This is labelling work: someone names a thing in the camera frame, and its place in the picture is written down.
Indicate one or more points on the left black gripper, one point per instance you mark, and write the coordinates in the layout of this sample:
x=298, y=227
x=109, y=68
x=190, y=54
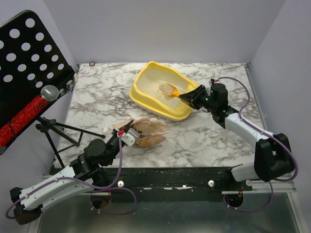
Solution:
x=115, y=131

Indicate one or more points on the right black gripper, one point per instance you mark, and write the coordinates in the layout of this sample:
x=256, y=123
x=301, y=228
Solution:
x=197, y=97

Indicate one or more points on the yellow plastic litter scoop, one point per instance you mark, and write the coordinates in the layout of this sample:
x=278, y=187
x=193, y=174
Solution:
x=169, y=90

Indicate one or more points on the pink cat litter bag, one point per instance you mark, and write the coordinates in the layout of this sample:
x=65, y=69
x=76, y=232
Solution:
x=151, y=131

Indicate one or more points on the yellow plastic litter box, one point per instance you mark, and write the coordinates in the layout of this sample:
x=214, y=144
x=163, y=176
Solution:
x=146, y=93

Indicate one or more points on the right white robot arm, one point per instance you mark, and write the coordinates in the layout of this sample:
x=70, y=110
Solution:
x=272, y=151

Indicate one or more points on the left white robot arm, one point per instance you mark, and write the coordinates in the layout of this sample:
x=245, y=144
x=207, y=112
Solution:
x=82, y=175

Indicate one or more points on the beige tofu litter pellets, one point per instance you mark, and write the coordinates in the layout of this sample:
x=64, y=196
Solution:
x=160, y=91

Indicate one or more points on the black tripod stand legs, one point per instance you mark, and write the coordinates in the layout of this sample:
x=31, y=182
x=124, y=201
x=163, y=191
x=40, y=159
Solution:
x=46, y=125

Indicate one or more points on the red glitter microphone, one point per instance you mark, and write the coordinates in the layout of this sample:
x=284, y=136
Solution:
x=9, y=131

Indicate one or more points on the black perforated music stand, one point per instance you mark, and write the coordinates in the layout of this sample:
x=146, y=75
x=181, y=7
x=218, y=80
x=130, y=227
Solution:
x=29, y=60

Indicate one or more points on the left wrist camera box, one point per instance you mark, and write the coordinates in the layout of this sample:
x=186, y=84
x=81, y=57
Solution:
x=129, y=137

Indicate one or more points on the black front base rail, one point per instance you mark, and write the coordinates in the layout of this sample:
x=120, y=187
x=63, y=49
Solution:
x=169, y=184

